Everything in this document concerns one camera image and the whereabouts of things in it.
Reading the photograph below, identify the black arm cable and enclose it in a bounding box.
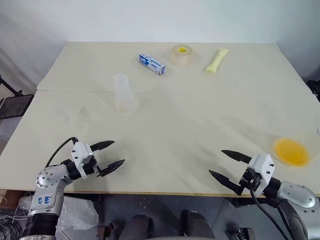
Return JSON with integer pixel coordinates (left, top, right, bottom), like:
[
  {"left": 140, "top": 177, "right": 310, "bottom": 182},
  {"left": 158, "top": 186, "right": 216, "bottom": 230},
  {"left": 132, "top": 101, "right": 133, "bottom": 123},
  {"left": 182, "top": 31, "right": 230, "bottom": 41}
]
[
  {"left": 249, "top": 183, "right": 292, "bottom": 240},
  {"left": 44, "top": 136, "right": 78, "bottom": 167}
]

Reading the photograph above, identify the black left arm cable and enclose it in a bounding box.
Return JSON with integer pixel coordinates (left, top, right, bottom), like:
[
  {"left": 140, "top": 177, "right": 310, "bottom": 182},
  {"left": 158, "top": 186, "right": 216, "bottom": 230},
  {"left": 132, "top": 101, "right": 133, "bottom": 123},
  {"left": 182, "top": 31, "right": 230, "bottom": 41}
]
[{"left": 44, "top": 136, "right": 78, "bottom": 167}]

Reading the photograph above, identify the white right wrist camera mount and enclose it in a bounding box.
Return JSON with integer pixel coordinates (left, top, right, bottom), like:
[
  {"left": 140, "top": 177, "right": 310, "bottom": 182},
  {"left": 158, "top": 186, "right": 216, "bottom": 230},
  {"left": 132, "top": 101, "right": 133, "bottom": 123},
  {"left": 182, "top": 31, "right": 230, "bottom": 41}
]
[{"left": 246, "top": 153, "right": 275, "bottom": 196}]

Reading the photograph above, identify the white plastic bag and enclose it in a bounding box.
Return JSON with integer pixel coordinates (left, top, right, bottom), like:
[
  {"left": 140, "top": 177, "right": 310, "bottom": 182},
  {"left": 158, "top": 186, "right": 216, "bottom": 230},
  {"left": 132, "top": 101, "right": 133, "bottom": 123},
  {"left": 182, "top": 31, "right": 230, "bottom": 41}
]
[{"left": 55, "top": 196, "right": 99, "bottom": 231}]

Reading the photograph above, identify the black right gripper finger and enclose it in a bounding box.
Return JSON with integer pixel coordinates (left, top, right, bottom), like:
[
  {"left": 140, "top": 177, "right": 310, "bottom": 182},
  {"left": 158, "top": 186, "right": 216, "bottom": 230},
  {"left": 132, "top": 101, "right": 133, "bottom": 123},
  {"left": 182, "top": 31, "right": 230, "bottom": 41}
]
[
  {"left": 208, "top": 169, "right": 243, "bottom": 196},
  {"left": 221, "top": 149, "right": 252, "bottom": 165}
]

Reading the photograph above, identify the blue white cardboard box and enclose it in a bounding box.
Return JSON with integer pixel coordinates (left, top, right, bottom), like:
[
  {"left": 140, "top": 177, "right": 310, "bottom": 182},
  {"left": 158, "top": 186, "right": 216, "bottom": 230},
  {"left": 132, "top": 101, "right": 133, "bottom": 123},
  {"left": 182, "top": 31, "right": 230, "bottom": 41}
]
[{"left": 138, "top": 52, "right": 167, "bottom": 77}]

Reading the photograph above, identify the pale yellow snack packet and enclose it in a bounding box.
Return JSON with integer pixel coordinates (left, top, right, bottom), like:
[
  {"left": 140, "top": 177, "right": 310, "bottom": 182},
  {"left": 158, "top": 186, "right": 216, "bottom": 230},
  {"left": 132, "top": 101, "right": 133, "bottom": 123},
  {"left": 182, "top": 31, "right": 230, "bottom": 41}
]
[{"left": 205, "top": 47, "right": 230, "bottom": 75}]

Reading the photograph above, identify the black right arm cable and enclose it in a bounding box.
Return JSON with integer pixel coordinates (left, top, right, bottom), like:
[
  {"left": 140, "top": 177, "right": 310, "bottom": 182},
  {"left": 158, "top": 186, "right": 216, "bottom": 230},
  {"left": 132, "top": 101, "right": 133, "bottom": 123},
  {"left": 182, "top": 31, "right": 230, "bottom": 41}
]
[{"left": 249, "top": 183, "right": 292, "bottom": 240}]

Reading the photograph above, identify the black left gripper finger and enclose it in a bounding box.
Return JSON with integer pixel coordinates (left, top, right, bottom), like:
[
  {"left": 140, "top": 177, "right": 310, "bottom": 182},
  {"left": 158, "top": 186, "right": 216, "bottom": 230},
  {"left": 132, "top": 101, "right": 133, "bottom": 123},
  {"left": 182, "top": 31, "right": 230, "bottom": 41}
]
[
  {"left": 99, "top": 158, "right": 126, "bottom": 177},
  {"left": 89, "top": 140, "right": 116, "bottom": 152}
]

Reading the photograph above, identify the clear plastic cup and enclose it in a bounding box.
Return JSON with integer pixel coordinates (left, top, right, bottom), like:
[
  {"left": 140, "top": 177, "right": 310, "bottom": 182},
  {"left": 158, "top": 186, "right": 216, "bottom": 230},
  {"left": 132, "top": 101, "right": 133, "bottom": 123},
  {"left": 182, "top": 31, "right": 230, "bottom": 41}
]
[{"left": 112, "top": 72, "right": 138, "bottom": 116}]

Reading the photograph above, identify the dark rounded shape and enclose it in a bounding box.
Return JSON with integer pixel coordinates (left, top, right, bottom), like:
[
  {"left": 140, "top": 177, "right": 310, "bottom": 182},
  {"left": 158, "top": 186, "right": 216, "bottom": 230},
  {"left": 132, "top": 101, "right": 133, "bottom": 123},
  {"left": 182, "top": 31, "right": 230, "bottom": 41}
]
[{"left": 121, "top": 213, "right": 154, "bottom": 240}]

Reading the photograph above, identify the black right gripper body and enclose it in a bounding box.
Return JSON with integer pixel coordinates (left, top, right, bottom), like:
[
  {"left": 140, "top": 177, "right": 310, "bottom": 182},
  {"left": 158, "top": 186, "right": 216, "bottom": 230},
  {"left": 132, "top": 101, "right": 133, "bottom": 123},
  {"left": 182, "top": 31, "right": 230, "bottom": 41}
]
[{"left": 238, "top": 166, "right": 261, "bottom": 196}]

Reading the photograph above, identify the brown cardboard box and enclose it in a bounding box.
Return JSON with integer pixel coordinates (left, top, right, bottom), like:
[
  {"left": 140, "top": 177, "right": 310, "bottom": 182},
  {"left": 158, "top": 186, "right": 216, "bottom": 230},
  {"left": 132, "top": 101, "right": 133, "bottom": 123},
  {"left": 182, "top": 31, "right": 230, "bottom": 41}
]
[{"left": 0, "top": 189, "right": 26, "bottom": 209}]

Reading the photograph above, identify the white cable tangle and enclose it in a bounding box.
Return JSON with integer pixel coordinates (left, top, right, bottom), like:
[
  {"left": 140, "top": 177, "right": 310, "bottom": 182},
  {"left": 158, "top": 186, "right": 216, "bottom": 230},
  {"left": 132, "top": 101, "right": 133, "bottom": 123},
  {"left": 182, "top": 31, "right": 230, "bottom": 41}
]
[{"left": 0, "top": 193, "right": 35, "bottom": 227}]

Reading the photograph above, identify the black object beside table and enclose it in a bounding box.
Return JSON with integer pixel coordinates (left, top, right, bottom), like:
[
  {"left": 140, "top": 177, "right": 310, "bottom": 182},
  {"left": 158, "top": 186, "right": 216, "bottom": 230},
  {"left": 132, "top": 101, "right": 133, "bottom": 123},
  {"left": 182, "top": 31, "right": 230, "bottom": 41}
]
[{"left": 305, "top": 79, "right": 320, "bottom": 102}]

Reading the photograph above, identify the clear tape roll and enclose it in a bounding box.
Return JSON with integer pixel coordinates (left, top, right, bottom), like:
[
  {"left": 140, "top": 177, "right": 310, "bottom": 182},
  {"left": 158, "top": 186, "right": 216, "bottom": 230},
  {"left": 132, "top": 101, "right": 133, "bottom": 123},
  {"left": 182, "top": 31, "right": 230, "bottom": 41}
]
[{"left": 170, "top": 43, "right": 195, "bottom": 67}]

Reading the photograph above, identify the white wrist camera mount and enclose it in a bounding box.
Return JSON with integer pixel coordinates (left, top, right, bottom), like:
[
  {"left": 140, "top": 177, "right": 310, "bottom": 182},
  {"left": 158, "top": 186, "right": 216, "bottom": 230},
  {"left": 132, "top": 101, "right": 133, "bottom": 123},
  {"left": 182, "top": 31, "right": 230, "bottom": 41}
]
[
  {"left": 70, "top": 141, "right": 95, "bottom": 179},
  {"left": 246, "top": 153, "right": 275, "bottom": 196}
]

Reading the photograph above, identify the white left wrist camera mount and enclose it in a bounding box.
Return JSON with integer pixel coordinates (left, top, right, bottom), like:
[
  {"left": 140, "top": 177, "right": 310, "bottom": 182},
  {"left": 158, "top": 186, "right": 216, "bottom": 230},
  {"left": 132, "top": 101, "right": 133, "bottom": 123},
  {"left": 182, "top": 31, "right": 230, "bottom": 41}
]
[{"left": 70, "top": 141, "right": 95, "bottom": 179}]

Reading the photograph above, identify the black cable bundle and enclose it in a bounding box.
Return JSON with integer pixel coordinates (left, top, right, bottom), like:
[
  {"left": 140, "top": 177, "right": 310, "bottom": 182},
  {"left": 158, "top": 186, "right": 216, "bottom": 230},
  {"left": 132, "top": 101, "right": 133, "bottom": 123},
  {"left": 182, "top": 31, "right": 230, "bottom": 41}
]
[{"left": 0, "top": 219, "right": 24, "bottom": 240}]

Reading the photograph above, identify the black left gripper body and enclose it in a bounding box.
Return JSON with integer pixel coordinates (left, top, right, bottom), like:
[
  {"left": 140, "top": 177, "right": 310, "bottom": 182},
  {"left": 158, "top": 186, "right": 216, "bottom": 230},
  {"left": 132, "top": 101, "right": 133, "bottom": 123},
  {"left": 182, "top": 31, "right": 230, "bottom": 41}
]
[{"left": 82, "top": 147, "right": 103, "bottom": 179}]

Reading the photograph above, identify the black mesh panel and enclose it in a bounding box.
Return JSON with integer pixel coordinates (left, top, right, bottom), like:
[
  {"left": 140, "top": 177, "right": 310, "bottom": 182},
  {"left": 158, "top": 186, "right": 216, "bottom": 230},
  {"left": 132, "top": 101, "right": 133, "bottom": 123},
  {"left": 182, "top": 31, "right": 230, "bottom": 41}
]
[{"left": 0, "top": 93, "right": 35, "bottom": 121}]

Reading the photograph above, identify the black stand rod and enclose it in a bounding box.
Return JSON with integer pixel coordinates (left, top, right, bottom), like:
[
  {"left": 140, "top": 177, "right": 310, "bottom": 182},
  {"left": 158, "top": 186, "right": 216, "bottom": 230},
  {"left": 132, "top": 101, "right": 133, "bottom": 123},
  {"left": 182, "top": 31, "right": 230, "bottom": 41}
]
[{"left": 0, "top": 74, "right": 24, "bottom": 98}]

